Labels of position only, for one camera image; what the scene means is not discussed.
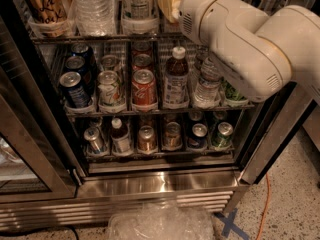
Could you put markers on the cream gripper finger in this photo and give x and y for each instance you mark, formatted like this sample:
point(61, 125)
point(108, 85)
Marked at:
point(170, 9)

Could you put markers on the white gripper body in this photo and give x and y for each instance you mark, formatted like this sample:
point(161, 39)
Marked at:
point(196, 12)

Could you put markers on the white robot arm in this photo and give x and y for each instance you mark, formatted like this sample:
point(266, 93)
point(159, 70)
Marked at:
point(257, 53)

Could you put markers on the red coke can back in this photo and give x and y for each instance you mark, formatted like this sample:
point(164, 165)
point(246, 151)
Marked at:
point(141, 47)

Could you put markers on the red coke can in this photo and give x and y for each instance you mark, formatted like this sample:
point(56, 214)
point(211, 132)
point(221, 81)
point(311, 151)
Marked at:
point(141, 47)
point(143, 87)
point(142, 61)

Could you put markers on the red coke can middle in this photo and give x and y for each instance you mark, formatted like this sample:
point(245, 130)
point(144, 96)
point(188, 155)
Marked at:
point(142, 61)

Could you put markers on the clear water bottle top shelf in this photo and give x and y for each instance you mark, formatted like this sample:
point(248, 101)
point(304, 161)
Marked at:
point(96, 17)

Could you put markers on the clear water bottle shelf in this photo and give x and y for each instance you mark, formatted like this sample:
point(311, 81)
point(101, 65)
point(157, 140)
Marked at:
point(208, 82)
point(96, 17)

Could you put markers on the white green can back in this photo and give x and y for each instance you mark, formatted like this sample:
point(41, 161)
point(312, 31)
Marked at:
point(112, 63)

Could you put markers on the red coke can front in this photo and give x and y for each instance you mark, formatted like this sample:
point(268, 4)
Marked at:
point(143, 87)

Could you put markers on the clear water bottle middle shelf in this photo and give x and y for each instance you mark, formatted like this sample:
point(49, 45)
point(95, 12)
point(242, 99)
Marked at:
point(208, 82)

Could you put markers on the blue pepsi can back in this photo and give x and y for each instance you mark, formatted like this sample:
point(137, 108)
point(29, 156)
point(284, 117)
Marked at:
point(85, 51)

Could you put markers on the blue pepsi can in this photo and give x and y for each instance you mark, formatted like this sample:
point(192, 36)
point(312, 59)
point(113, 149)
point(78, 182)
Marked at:
point(73, 89)
point(78, 64)
point(85, 51)

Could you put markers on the blue pepsi can middle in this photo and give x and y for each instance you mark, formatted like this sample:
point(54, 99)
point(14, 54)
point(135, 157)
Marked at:
point(78, 64)

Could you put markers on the stainless steel fridge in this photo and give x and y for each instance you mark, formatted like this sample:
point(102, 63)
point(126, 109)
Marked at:
point(111, 182)

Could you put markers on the blue pepsi can front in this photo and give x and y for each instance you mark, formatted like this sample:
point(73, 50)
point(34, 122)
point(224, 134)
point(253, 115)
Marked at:
point(73, 89)

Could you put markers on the blue can bottom shelf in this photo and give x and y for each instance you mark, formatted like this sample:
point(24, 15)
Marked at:
point(197, 136)

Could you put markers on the green can bottom shelf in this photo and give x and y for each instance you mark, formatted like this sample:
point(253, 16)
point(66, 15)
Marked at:
point(223, 134)

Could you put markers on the gold can bottom shelf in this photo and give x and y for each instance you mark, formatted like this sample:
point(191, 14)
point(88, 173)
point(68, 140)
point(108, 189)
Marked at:
point(172, 135)

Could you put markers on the brown tea bottle bottom shelf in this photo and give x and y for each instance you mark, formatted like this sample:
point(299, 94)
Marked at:
point(120, 135)

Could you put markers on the orange can bottom shelf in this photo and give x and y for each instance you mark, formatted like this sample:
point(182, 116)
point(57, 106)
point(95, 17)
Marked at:
point(146, 138)

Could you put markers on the silver slim can bottom shelf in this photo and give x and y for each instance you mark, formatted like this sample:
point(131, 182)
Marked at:
point(93, 136)

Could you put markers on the glass fridge door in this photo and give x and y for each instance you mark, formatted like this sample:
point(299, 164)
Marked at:
point(30, 169)

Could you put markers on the clear plastic bin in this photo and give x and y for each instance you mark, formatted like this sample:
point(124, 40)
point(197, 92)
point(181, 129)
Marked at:
point(161, 222)

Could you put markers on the blue tape cross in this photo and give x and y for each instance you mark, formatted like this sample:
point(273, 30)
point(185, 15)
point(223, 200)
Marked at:
point(230, 226)

